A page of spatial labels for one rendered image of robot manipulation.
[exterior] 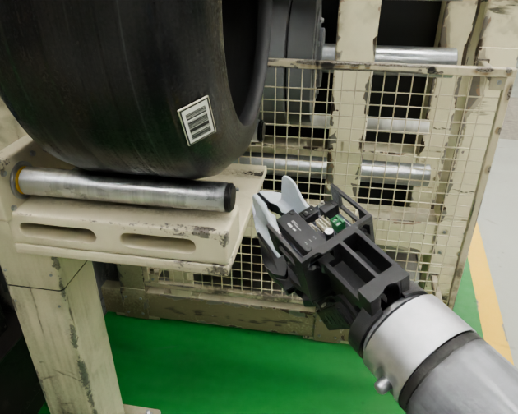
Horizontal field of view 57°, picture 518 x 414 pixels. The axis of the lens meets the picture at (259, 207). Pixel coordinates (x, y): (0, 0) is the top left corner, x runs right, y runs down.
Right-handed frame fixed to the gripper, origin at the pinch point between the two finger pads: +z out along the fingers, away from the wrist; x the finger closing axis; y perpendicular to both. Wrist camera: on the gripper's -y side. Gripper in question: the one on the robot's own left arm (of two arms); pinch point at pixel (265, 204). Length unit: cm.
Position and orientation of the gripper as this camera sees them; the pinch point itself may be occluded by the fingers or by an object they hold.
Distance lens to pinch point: 51.5
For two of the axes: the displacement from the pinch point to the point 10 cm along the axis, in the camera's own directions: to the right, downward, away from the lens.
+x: -8.3, 5.2, -2.2
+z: -5.1, -5.4, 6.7
